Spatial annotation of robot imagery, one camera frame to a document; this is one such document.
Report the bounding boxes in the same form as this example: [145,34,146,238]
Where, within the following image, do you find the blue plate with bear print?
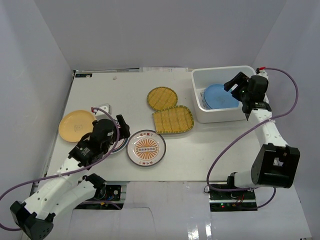
[203,84,239,110]

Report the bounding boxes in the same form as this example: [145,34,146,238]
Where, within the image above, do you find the yellow plate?
[58,110,96,143]

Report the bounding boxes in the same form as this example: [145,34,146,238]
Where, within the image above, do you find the plain blue plate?
[200,89,206,109]

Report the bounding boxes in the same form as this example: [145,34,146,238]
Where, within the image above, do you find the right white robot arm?
[224,71,300,200]

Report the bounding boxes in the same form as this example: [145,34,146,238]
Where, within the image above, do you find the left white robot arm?
[10,114,130,240]

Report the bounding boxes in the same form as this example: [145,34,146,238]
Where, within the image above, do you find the white plastic bin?
[191,65,256,124]

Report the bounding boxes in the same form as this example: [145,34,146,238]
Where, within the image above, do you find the white plate green red rim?
[111,138,129,154]

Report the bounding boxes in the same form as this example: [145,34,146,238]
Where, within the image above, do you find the white plate orange sunburst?
[126,130,167,167]

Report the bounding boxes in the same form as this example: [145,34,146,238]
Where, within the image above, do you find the round woven bamboo tray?
[146,86,178,111]

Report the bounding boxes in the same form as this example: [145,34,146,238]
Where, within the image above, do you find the fan-shaped woven bamboo tray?
[152,105,195,134]

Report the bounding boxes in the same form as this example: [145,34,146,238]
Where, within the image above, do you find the dark label sticker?
[74,73,93,78]

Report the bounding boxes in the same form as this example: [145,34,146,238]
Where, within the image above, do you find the white paper sheets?
[139,67,189,73]

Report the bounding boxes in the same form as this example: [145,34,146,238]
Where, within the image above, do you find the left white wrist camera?
[90,103,112,121]

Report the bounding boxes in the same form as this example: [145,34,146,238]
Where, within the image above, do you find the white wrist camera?
[90,103,112,121]
[255,66,269,80]

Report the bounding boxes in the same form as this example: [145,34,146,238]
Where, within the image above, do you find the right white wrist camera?
[255,66,269,80]

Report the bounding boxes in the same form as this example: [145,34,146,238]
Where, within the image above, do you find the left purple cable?
[0,107,123,231]

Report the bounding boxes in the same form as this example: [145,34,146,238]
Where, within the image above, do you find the purple cable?
[203,66,299,210]
[0,107,123,231]

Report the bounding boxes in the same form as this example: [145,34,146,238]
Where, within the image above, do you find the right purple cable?
[203,66,299,210]

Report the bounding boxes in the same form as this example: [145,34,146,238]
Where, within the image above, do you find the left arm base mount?
[76,185,124,210]

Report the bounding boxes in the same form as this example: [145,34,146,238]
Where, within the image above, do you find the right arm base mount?
[203,185,257,213]

